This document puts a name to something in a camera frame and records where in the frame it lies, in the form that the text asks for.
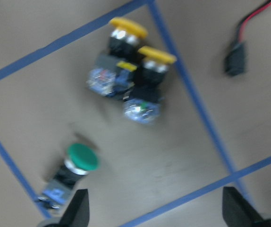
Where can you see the green push button one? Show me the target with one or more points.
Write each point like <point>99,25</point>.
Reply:
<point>80,160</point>

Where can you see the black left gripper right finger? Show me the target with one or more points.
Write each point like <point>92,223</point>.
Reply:
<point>238,212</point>

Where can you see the black cable connector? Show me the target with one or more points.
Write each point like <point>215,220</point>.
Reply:
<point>235,61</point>

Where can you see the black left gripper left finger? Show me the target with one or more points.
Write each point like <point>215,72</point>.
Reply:
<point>77,213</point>

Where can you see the yellow push button one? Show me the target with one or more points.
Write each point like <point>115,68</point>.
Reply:
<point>114,69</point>

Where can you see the yellow push button two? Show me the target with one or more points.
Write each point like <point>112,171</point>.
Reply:
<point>142,102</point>

